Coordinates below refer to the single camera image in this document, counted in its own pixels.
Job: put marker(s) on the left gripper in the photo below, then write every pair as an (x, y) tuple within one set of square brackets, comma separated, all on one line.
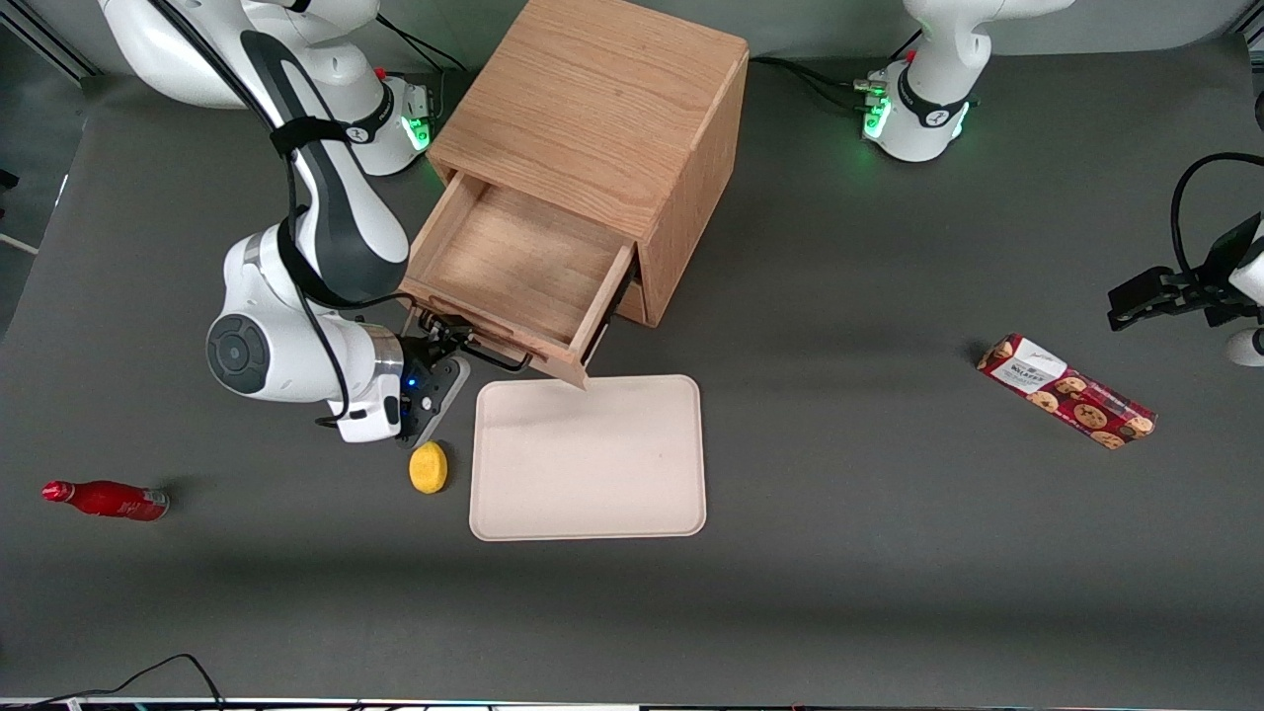
[(1188, 291)]

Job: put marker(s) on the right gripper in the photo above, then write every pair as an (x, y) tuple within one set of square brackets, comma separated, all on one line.
[(419, 352)]

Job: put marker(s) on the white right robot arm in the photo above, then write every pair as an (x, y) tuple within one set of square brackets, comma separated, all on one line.
[(267, 355)]

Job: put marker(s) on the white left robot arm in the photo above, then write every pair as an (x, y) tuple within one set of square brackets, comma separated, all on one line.
[(928, 99)]

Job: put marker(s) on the oak wooden drawer cabinet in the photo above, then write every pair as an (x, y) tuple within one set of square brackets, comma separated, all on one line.
[(612, 109)]

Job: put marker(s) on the red tartan cookie box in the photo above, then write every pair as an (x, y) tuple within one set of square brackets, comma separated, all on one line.
[(1071, 393)]

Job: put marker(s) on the yellow lemon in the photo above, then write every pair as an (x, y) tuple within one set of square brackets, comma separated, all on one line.
[(428, 468)]

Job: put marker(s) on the beige rectangular tray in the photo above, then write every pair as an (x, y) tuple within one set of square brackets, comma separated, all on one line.
[(588, 464)]

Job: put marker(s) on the red bottle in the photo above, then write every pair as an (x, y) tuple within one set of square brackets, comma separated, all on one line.
[(109, 500)]

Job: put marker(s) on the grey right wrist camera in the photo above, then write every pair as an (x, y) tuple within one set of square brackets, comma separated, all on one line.
[(439, 395)]

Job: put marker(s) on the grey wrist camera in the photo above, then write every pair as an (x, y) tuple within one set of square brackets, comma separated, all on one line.
[(1246, 348), (439, 395)]

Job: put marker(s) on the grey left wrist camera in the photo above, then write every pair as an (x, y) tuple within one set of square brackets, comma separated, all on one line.
[(1246, 348)]

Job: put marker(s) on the grey aluminium frame bar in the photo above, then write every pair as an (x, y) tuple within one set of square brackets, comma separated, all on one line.
[(49, 38)]

